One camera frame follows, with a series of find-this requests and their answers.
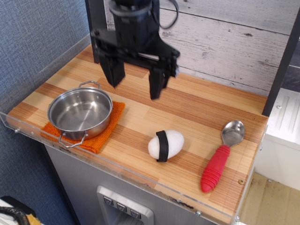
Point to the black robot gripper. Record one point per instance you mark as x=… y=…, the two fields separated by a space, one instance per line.
x=136 y=41

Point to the white egg with black band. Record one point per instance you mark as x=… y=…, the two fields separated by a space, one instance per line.
x=165 y=145

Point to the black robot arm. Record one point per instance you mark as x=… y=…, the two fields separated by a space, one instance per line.
x=131 y=7

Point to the stainless steel pot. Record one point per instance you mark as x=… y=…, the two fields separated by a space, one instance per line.
x=81 y=113

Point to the orange cloth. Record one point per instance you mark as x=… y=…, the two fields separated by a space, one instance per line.
x=96 y=143

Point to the clear acrylic table guard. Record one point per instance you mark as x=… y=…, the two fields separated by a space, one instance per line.
x=125 y=152

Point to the grey toy fridge cabinet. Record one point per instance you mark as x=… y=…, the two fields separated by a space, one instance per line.
x=80 y=179

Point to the silver dispenser panel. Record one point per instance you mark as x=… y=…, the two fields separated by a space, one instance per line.
x=120 y=210

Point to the white appliance at right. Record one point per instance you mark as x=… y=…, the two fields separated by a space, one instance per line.
x=279 y=155

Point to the yellow black object bottom left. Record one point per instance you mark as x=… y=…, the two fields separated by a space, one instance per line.
x=14 y=212

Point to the black left vertical post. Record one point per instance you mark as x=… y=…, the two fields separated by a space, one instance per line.
x=96 y=19

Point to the spoon with red handle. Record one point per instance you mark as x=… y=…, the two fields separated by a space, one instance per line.
x=232 y=134

